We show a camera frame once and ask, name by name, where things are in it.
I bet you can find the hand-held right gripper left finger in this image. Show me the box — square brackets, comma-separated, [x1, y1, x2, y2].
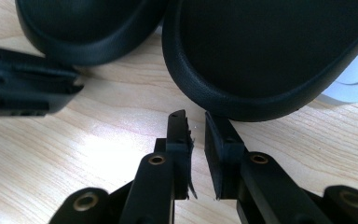
[119, 109, 199, 224]

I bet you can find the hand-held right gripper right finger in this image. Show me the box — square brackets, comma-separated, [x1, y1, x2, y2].
[204, 111, 334, 224]

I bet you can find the black slipper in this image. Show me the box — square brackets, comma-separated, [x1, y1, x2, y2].
[161, 0, 358, 123]
[14, 0, 169, 67]

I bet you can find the white shoe rack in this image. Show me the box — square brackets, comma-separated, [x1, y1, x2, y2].
[316, 36, 358, 105]

